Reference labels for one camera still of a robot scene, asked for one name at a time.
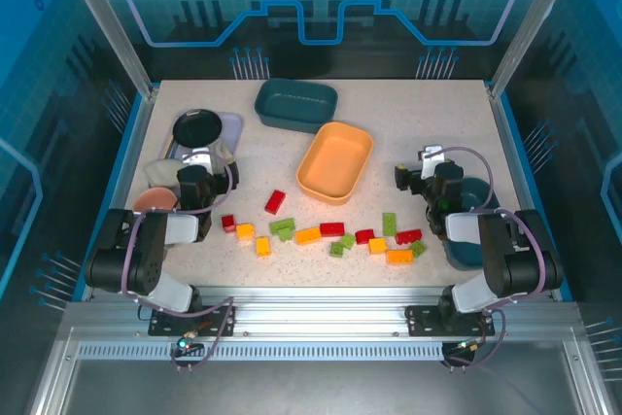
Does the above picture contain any teal rectangular container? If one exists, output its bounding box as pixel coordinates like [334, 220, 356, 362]
[427, 176, 501, 271]
[254, 77, 339, 134]

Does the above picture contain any orange rectangular container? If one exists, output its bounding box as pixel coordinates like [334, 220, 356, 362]
[295, 121, 374, 206]

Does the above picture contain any beige cloth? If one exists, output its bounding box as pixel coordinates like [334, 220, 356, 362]
[144, 136, 235, 191]

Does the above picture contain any lavender tray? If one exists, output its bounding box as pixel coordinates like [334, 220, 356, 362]
[162, 111, 244, 169]

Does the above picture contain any pink bowl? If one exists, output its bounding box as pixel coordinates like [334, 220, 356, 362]
[132, 186, 179, 213]

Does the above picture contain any black round plate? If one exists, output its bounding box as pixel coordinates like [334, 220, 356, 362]
[172, 108, 224, 149]

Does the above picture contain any slotted aluminium strip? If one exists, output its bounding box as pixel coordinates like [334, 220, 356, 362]
[77, 342, 446, 363]

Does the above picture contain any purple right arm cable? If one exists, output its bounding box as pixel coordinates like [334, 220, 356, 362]
[436, 145, 543, 373]

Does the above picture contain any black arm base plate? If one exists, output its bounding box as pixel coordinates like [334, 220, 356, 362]
[148, 304, 237, 337]
[405, 304, 496, 337]

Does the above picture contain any aluminium front rail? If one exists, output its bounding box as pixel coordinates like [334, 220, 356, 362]
[62, 286, 584, 341]

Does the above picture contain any aluminium frame post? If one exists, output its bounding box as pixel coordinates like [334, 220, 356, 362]
[53, 0, 157, 101]
[487, 0, 570, 101]

